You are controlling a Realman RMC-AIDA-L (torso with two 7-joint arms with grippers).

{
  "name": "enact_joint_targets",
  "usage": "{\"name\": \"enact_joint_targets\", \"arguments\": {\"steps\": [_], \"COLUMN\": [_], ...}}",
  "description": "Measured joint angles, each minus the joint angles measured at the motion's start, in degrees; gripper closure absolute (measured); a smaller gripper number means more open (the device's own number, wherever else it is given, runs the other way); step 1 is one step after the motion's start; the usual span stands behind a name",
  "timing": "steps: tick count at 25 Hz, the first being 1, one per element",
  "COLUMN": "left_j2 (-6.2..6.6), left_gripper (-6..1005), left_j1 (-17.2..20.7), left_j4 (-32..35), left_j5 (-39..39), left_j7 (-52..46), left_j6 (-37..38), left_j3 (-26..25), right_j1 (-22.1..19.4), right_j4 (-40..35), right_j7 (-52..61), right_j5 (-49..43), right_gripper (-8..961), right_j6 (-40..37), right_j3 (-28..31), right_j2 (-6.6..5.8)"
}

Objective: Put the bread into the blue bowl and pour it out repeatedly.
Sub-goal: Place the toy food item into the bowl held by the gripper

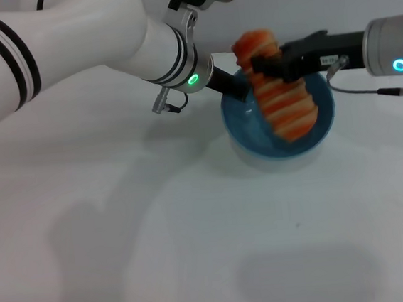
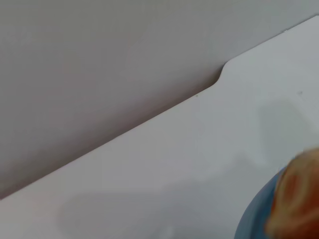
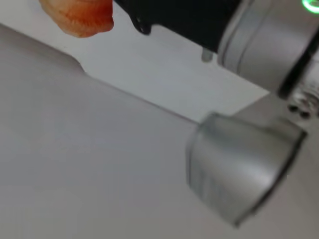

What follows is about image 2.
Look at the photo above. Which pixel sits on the blue bowl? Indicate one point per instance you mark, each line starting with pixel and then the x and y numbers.
pixel 254 214

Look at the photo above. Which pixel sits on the orange striped bread roll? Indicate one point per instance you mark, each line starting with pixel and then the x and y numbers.
pixel 296 196

